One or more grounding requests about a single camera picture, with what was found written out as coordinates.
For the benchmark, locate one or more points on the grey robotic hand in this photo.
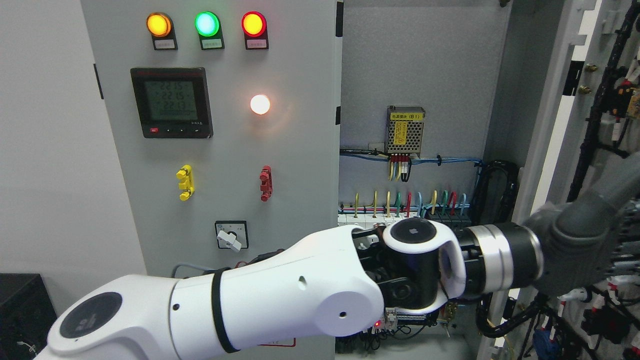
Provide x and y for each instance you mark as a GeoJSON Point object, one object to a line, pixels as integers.
{"type": "Point", "coordinates": [577, 238]}

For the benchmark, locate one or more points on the grey cabinet door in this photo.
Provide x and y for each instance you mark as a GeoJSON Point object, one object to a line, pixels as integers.
{"type": "Point", "coordinates": [553, 63]}
{"type": "Point", "coordinates": [298, 137]}

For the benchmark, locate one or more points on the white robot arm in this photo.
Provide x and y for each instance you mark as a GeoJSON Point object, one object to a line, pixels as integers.
{"type": "Point", "coordinates": [319, 286]}

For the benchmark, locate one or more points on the black surge protector block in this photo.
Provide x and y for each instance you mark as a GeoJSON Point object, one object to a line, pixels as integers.
{"type": "Point", "coordinates": [453, 221]}

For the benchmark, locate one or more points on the relay terminal row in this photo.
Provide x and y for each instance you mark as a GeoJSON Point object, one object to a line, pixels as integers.
{"type": "Point", "coordinates": [392, 319]}

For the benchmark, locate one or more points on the perforated metal power supply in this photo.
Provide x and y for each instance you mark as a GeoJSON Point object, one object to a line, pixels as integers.
{"type": "Point", "coordinates": [405, 129]}

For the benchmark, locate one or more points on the white socket breaker row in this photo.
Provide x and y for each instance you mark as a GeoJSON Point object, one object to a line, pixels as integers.
{"type": "Point", "coordinates": [368, 221]}

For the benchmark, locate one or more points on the red electric hazard sticker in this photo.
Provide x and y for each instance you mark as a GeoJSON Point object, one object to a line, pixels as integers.
{"type": "Point", "coordinates": [289, 342]}

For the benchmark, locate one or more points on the red terminal connector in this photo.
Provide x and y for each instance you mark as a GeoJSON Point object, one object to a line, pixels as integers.
{"type": "Point", "coordinates": [266, 183]}

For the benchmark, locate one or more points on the white glowing indicator lamp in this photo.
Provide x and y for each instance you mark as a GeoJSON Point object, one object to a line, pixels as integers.
{"type": "Point", "coordinates": [260, 104]}

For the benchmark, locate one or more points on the red indicator lamp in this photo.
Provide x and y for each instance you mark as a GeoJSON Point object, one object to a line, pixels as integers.
{"type": "Point", "coordinates": [255, 30]}

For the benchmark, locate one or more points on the yellow terminal connector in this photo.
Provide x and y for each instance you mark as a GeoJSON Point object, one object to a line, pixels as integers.
{"type": "Point", "coordinates": [185, 182]}

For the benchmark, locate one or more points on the green indicator lamp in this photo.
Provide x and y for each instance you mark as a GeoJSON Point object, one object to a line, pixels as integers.
{"type": "Point", "coordinates": [210, 32]}

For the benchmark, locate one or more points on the black digital power meter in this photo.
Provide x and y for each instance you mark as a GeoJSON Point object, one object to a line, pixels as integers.
{"type": "Point", "coordinates": [172, 102]}

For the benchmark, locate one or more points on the yellow indicator lamp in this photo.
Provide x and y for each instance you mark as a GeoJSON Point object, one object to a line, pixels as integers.
{"type": "Point", "coordinates": [162, 32]}

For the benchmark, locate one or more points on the black box at left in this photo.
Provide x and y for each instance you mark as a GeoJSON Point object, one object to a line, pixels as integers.
{"type": "Point", "coordinates": [26, 315]}

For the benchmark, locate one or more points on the white rotary selector switch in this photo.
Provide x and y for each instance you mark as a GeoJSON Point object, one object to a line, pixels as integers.
{"type": "Point", "coordinates": [232, 234]}

